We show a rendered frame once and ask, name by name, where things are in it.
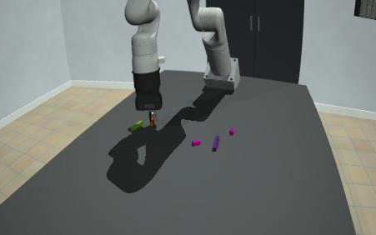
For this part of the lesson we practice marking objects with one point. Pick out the purple rod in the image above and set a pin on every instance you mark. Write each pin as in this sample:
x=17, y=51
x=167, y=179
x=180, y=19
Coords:
x=215, y=144

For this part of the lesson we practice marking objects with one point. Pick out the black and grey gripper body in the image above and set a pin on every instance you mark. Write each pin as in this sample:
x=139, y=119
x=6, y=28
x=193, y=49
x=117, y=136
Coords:
x=146, y=77

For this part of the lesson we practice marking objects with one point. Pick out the lime green rod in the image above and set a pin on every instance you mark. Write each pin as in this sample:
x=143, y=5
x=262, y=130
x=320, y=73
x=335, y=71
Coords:
x=138, y=124

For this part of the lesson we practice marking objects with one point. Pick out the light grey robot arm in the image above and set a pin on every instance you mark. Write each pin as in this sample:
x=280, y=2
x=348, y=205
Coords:
x=144, y=42

